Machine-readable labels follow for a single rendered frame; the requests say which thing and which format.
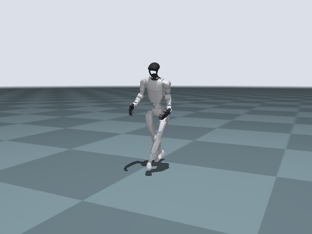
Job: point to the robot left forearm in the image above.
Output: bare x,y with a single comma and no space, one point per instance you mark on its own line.
168,103

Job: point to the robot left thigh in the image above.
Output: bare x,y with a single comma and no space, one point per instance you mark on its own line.
162,124

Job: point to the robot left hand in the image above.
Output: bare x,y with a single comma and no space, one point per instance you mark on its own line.
165,115

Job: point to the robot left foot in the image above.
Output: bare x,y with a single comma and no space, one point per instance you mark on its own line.
149,165

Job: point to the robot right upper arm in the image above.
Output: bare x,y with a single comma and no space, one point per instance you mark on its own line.
142,88

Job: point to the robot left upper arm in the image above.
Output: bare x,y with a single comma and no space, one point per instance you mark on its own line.
167,85

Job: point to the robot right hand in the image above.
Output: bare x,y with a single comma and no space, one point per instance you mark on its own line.
131,108

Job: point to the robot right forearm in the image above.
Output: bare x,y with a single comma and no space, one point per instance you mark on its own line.
136,102

